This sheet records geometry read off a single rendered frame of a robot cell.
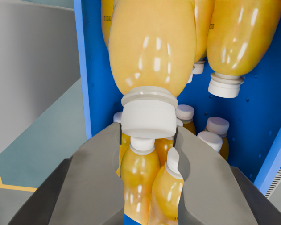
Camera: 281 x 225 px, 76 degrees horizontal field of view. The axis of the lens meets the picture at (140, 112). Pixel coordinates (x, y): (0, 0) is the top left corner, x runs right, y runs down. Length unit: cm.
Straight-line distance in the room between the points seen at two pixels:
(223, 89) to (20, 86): 43
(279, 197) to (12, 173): 286
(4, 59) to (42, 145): 151
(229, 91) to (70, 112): 146
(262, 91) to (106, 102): 26
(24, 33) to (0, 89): 14
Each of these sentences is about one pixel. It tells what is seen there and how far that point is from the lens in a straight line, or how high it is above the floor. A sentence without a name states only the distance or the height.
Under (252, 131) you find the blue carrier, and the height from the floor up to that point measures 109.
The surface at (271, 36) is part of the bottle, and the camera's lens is 25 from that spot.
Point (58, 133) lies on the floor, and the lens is 178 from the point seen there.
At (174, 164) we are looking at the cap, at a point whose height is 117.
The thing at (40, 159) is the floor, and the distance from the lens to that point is 204.
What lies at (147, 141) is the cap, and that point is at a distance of 27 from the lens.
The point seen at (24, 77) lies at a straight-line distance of 52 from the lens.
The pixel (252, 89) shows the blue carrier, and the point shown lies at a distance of 36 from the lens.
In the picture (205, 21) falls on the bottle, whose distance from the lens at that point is 26.
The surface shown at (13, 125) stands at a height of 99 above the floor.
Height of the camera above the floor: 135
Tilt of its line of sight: 63 degrees down
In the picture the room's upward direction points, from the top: 180 degrees counter-clockwise
